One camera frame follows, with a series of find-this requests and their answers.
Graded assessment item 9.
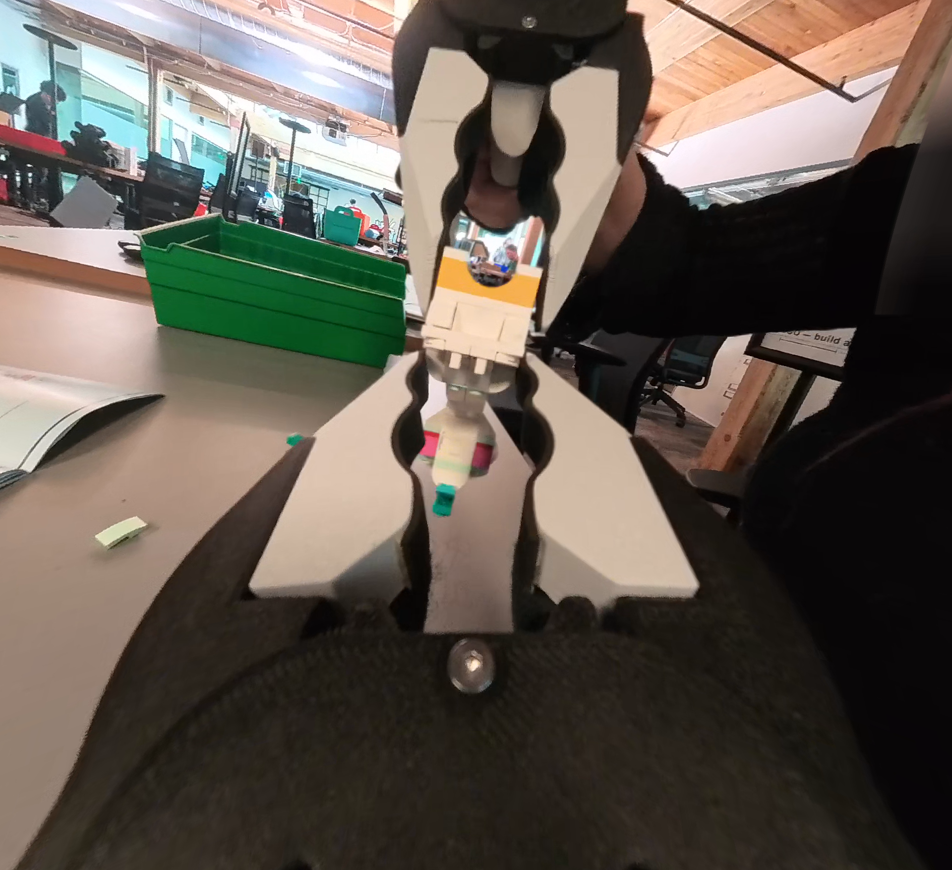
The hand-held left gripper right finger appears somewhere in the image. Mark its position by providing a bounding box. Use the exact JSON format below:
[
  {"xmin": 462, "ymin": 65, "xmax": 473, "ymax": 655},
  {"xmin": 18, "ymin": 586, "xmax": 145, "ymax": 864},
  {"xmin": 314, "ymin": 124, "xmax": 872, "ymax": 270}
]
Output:
[{"xmin": 512, "ymin": 353, "xmax": 702, "ymax": 633}]

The green tote bag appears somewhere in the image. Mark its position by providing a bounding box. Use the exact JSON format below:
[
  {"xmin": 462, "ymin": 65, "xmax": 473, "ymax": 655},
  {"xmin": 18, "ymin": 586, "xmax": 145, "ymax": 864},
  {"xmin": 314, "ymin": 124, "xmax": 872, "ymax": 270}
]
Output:
[{"xmin": 323, "ymin": 204, "xmax": 367, "ymax": 244}]

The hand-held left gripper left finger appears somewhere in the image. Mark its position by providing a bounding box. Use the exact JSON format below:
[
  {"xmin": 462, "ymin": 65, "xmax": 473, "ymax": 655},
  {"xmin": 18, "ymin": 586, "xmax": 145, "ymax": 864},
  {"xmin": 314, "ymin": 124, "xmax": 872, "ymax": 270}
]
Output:
[{"xmin": 247, "ymin": 353, "xmax": 434, "ymax": 633}]

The black office chair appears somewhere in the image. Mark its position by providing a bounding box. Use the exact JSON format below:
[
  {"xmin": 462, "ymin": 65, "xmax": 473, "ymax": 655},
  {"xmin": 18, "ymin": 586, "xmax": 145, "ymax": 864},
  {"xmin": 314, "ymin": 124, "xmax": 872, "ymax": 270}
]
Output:
[
  {"xmin": 641, "ymin": 334, "xmax": 728, "ymax": 430},
  {"xmin": 137, "ymin": 152, "xmax": 206, "ymax": 227}
]

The light green lego piece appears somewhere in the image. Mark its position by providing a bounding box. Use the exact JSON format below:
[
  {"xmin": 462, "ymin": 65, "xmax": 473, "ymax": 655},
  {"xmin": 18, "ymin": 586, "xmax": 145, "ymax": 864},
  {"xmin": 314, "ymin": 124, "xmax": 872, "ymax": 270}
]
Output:
[{"xmin": 94, "ymin": 516, "xmax": 149, "ymax": 551}]

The green plastic bin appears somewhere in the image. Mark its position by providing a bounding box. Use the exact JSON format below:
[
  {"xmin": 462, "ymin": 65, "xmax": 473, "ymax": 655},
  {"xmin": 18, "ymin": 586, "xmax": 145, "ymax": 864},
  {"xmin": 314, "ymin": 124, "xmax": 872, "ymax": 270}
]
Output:
[{"xmin": 137, "ymin": 214, "xmax": 409, "ymax": 370}]

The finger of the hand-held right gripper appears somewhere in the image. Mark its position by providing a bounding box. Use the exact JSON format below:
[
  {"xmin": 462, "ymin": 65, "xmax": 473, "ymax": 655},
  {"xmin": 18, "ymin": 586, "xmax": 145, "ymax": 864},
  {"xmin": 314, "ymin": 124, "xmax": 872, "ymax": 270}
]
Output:
[
  {"xmin": 396, "ymin": 46, "xmax": 493, "ymax": 324},
  {"xmin": 532, "ymin": 68, "xmax": 638, "ymax": 333}
]

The white lego unicorn model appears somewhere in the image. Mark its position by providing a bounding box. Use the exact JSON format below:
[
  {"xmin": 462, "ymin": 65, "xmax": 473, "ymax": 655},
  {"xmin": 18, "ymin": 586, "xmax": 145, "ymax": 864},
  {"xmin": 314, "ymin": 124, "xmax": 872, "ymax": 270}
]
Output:
[{"xmin": 422, "ymin": 345, "xmax": 522, "ymax": 520}]

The white orange lego arch piece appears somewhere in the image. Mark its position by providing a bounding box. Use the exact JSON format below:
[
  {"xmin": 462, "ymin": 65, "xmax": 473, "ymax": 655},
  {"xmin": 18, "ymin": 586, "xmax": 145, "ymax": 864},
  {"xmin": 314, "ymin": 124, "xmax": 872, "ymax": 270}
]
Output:
[{"xmin": 422, "ymin": 249, "xmax": 541, "ymax": 358}]

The person's right forearm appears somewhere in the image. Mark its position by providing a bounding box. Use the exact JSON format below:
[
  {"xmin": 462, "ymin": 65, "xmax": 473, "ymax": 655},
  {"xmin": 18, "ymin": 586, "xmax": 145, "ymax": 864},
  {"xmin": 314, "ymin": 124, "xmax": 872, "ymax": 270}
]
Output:
[{"xmin": 565, "ymin": 144, "xmax": 952, "ymax": 339}]

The open instruction booklet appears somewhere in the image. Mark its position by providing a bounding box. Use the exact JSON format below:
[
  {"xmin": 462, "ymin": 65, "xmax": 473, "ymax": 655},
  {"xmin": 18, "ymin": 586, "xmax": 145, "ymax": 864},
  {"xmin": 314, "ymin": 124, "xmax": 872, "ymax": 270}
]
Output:
[{"xmin": 0, "ymin": 364, "xmax": 166, "ymax": 490}]

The person's right hand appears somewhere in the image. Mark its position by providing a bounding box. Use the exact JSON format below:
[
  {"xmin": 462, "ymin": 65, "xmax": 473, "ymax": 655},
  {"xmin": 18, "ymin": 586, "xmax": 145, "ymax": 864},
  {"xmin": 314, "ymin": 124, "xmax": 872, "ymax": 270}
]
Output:
[{"xmin": 463, "ymin": 154, "xmax": 553, "ymax": 231}]

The framed wall sign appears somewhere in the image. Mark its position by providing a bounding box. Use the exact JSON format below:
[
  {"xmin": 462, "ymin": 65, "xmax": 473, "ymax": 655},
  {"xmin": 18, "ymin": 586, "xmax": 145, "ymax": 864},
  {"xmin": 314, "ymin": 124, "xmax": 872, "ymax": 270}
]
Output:
[{"xmin": 744, "ymin": 327, "xmax": 850, "ymax": 370}]

